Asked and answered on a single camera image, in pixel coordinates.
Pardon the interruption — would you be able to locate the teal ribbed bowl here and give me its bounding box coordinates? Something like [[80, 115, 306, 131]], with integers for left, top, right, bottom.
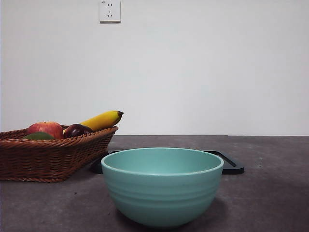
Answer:
[[100, 147, 225, 230]]

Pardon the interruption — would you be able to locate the green avocado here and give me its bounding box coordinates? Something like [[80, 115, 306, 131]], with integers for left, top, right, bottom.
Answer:
[[22, 131, 56, 141]]

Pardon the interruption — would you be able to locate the yellow banana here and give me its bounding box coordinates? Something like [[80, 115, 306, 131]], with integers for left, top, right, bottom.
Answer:
[[63, 110, 125, 134]]

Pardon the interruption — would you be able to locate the dark red plum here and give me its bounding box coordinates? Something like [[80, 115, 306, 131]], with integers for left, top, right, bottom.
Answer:
[[63, 123, 94, 139]]

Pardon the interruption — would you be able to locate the black rectangular tray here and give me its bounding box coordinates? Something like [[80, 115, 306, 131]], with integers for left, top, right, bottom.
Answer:
[[90, 149, 245, 175]]

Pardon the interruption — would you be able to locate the red apple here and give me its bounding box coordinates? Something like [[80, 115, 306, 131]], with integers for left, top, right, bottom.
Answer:
[[26, 121, 64, 140]]

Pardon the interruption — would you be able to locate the brown woven wicker basket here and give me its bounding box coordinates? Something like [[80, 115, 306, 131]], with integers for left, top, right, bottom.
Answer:
[[0, 125, 119, 183]]

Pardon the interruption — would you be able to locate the white wall power socket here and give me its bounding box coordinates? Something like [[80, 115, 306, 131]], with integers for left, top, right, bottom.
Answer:
[[99, 0, 122, 24]]

